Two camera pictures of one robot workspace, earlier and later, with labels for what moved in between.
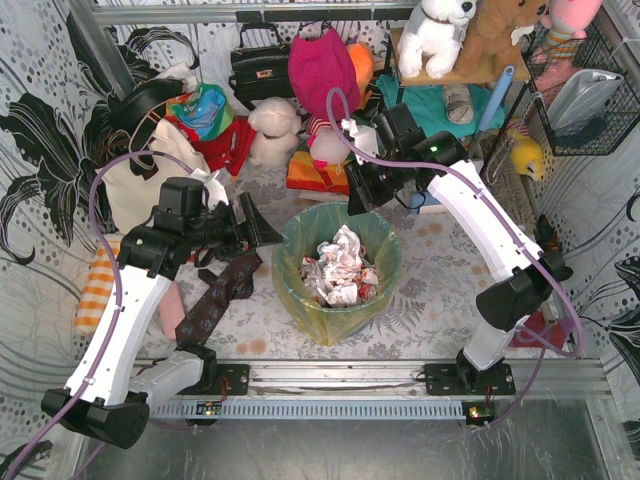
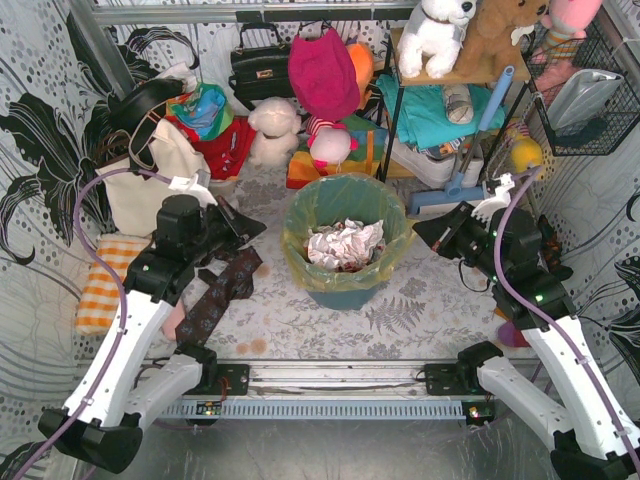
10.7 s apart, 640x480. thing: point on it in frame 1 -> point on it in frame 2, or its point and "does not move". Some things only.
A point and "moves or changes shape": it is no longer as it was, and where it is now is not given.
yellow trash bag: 335,274 moves or changes shape
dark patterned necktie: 201,322 does not move
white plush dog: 433,34 does not move
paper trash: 341,273 -> 346,245
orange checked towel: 98,287 does not move
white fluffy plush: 275,125 does not move
